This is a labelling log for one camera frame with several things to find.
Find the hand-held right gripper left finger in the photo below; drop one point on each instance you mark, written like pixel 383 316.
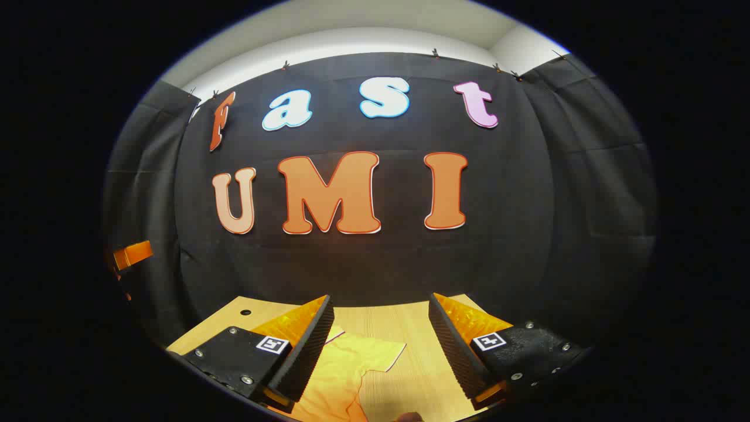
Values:
pixel 307 346

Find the black backdrop cloth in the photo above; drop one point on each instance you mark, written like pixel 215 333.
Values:
pixel 375 264

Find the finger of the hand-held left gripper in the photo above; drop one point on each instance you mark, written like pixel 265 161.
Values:
pixel 133 255

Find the orange T-shirt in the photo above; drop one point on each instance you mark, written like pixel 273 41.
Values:
pixel 345 369

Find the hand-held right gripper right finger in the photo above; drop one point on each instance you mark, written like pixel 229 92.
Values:
pixel 454 346

